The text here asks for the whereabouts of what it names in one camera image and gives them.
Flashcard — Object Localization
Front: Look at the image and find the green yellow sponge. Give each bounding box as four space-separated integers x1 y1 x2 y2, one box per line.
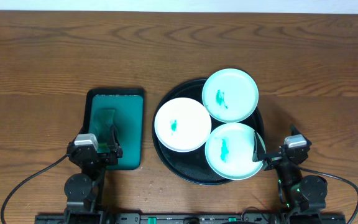
89 109 115 153

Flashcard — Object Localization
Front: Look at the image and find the mint plate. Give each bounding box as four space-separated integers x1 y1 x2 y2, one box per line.
201 68 259 123
205 123 262 180

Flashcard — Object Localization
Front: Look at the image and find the white plate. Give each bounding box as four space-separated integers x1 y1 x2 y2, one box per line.
154 98 212 152

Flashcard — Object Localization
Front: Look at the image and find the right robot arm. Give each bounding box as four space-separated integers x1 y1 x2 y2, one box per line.
252 126 328 223

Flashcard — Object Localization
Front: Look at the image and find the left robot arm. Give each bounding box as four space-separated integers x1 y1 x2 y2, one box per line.
63 124 123 224

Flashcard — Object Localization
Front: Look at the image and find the rectangular black green tray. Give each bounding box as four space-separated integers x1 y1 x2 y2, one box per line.
83 88 144 170

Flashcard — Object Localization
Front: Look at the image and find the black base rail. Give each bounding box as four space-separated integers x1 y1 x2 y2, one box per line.
34 212 347 224

